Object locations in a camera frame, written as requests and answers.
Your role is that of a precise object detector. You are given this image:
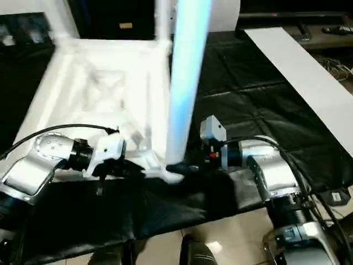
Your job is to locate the black box with yellow label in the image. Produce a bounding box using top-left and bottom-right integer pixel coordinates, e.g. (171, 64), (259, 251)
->
(71, 0), (158, 41)

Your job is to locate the black left robot foot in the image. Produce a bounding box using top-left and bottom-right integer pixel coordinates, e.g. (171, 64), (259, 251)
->
(87, 243), (136, 265)

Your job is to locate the white plastic table top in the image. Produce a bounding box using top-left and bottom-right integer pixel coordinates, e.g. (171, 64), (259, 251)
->
(9, 36), (186, 185)

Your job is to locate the white flat board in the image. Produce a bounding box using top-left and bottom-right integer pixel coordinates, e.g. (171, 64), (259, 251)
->
(244, 26), (353, 160)

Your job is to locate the black robot foot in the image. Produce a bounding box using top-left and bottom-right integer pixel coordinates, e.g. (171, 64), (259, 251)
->
(179, 234), (217, 265)
(87, 243), (136, 265)

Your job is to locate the black right robot foot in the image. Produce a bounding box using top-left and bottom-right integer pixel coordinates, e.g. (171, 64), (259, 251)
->
(179, 234), (217, 265)

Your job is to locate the white plastic table leg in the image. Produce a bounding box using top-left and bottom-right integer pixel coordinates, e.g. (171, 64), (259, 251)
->
(165, 0), (213, 167)
(41, 0), (79, 44)
(156, 0), (173, 46)

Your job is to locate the white cabinet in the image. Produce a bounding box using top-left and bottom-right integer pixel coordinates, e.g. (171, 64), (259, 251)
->
(0, 0), (79, 46)

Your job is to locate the black power adapter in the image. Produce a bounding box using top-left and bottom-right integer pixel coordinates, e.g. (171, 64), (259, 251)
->
(322, 190), (351, 206)

